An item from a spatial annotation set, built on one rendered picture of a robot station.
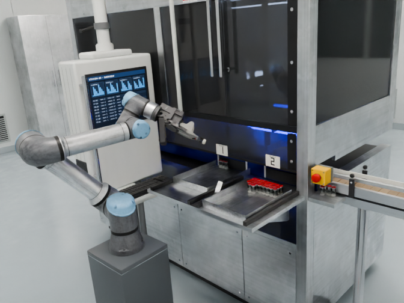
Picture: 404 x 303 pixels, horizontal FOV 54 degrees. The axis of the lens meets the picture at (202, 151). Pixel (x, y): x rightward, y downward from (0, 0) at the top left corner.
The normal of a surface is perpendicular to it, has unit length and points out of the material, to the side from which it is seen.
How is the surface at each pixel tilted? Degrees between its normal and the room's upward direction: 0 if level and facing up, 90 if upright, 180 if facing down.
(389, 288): 0
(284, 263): 90
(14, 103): 90
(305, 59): 90
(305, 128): 90
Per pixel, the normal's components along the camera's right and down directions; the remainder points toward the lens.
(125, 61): 0.70, 0.17
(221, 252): -0.71, 0.26
